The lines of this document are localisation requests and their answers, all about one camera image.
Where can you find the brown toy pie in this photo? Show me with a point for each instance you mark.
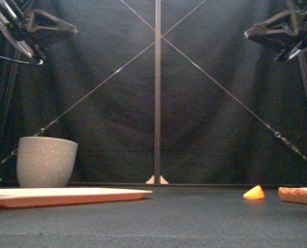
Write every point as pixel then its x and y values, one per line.
pixel 300 194

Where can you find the pink rectangular plate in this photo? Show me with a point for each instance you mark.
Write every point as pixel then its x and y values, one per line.
pixel 65 195

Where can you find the black cloth backdrop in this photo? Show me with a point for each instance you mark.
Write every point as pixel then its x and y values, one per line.
pixel 117 129

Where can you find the grey speckled cup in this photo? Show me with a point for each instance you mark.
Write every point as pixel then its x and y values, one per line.
pixel 46 161

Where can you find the orange toy cheese wedge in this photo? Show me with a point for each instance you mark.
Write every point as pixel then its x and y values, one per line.
pixel 254 193

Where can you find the vertical metal frame post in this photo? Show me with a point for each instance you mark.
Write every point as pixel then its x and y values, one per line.
pixel 158 97

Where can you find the orange post foot bracket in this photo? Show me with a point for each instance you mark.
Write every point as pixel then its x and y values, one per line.
pixel 157 180

